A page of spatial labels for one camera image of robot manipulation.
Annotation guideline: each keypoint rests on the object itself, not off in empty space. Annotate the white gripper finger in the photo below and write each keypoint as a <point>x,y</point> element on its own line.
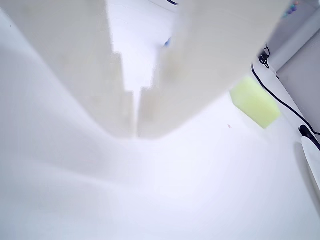
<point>212,45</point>
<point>75,50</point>

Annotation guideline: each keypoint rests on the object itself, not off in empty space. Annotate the pale yellow foam block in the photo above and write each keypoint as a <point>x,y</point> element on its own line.
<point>255,102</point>

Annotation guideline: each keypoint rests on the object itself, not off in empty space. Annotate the colourful ball toy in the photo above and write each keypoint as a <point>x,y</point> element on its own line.
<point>291,8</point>

